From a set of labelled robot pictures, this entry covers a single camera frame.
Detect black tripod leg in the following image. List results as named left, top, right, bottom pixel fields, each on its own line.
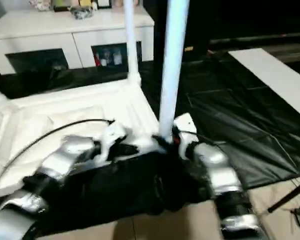
left=266, top=178, right=300, bottom=214

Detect black low cabinet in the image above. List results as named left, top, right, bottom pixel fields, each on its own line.
left=152, top=0, right=300, bottom=61

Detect black left wrist camera cable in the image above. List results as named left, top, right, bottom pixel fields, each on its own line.
left=0, top=118, right=116, bottom=196

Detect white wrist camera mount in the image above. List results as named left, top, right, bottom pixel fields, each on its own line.
left=173, top=112, right=199, bottom=161
left=99, top=121, right=129, bottom=164

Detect white plastic table top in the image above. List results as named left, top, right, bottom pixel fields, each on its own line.
left=0, top=74, right=169, bottom=199

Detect bag of black items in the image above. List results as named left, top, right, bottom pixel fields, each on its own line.
left=68, top=5, right=95, bottom=21

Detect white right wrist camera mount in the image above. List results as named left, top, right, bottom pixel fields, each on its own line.
left=173, top=112, right=199, bottom=161

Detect white sideboard cabinet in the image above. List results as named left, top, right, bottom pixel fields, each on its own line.
left=0, top=5, right=156, bottom=76

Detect dark frame with yellow cards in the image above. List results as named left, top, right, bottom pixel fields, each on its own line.
left=51, top=0, right=114, bottom=13

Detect red and white container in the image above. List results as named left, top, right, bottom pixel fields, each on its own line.
left=94, top=50, right=109, bottom=68

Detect white flat board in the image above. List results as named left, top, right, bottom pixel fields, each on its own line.
left=227, top=48, right=300, bottom=118

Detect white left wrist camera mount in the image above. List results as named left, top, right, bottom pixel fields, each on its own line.
left=99, top=121, right=129, bottom=164

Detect black plastic mat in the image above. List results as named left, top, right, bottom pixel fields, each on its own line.
left=0, top=51, right=300, bottom=237

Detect spotted white plush toy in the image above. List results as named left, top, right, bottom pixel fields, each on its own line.
left=28, top=0, right=51, bottom=11

